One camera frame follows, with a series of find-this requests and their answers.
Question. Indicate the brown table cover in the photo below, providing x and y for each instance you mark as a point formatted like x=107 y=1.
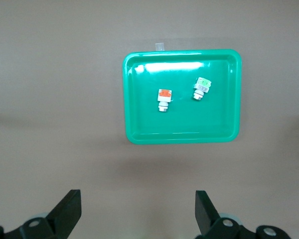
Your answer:
x=52 y=99

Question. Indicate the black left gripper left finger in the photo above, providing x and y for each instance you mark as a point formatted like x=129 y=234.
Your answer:
x=62 y=219

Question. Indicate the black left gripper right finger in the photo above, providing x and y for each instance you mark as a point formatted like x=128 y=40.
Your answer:
x=211 y=224

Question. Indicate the white button green block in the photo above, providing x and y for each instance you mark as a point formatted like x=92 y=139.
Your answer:
x=201 y=87

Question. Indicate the clear tape piece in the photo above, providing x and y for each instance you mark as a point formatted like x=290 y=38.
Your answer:
x=160 y=46

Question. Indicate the green plastic tray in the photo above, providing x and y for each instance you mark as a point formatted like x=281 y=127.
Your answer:
x=184 y=124

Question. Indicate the white button orange block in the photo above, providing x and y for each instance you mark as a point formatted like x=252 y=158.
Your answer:
x=164 y=98

